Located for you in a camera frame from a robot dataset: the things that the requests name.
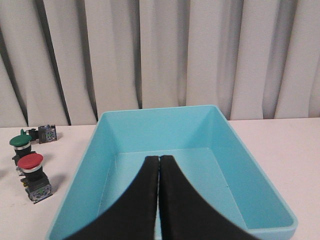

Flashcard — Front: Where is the light blue plastic box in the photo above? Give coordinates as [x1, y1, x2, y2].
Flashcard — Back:
[46, 105, 298, 240]

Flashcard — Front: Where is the upright green push button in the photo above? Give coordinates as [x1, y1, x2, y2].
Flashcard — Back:
[9, 134, 35, 166]

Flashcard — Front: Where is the lying green push button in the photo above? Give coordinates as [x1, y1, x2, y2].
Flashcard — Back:
[20, 124, 58, 144]

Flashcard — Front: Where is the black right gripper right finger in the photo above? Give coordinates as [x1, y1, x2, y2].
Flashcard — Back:
[158, 155, 255, 240]

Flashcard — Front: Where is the red mushroom push button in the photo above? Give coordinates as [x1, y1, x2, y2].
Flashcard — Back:
[17, 153, 53, 204]

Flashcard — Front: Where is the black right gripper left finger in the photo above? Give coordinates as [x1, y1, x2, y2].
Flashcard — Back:
[67, 155, 160, 240]

